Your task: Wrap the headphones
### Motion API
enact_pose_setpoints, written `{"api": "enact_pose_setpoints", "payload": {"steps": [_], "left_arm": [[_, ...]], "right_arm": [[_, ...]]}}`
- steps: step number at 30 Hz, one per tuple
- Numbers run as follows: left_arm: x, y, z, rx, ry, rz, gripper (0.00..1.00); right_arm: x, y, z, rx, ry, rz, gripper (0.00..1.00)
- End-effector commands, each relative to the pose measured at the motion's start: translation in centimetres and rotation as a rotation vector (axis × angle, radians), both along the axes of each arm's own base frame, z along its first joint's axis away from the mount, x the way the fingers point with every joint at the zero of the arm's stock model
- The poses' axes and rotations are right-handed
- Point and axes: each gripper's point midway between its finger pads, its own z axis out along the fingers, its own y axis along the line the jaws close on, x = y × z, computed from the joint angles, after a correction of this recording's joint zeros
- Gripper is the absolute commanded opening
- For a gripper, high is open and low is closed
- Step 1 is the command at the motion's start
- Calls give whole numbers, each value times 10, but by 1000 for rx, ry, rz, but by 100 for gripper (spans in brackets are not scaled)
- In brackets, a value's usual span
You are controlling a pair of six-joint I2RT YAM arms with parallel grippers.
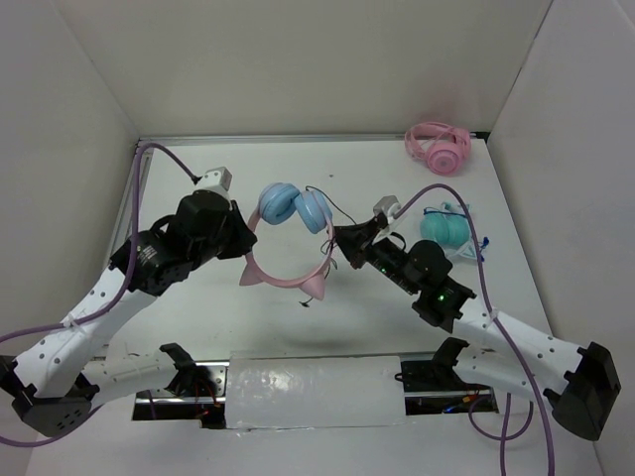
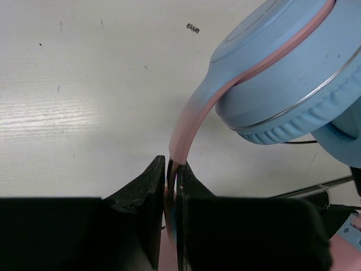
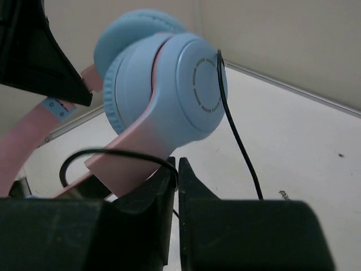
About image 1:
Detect shiny foil sheet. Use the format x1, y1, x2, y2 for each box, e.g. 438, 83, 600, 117
225, 356, 406, 429

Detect black headphone cable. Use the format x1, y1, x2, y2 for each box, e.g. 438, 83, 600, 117
297, 185, 361, 309

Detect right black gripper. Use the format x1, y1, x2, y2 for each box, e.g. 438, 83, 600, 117
326, 216, 420, 295

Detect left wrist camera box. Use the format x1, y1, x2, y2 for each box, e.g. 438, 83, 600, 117
194, 167, 232, 192

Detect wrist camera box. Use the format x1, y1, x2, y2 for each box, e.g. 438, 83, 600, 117
194, 167, 232, 192
373, 195, 406, 235

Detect teal white cat-ear headphones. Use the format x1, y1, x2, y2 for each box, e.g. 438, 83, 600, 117
420, 201, 477, 261

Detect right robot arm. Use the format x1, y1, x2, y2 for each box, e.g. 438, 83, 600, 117
334, 219, 621, 441

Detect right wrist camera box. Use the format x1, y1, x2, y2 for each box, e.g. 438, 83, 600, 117
373, 195, 406, 235

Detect aluminium frame rail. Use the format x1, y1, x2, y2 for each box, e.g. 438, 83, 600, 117
111, 133, 490, 247

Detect pink round headphones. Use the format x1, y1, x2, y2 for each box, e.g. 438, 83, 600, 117
404, 122, 471, 176

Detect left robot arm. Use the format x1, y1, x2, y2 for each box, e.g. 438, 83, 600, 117
1, 190, 257, 438

